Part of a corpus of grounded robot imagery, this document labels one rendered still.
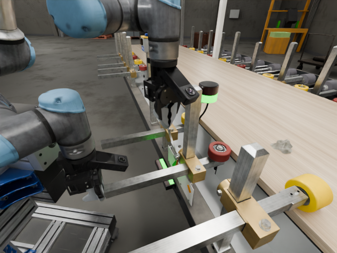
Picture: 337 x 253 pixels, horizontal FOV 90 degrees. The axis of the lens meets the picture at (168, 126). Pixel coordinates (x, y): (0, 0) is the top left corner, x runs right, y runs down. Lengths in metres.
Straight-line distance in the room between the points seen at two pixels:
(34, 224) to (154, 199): 0.81
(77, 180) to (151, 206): 1.09
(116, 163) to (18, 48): 0.48
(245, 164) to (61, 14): 0.39
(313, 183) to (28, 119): 0.61
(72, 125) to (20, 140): 0.09
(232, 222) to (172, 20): 0.44
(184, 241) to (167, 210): 1.14
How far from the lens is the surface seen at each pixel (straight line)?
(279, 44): 8.42
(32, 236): 1.45
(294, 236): 0.70
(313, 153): 0.79
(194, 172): 0.59
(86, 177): 0.50
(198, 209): 0.72
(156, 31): 0.43
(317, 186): 0.54
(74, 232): 1.34
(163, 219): 1.48
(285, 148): 0.75
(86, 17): 0.32
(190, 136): 0.57
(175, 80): 0.43
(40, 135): 0.39
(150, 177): 0.59
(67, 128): 0.40
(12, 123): 0.39
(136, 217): 1.51
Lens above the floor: 1.31
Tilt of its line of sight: 34 degrees down
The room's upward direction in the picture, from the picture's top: straight up
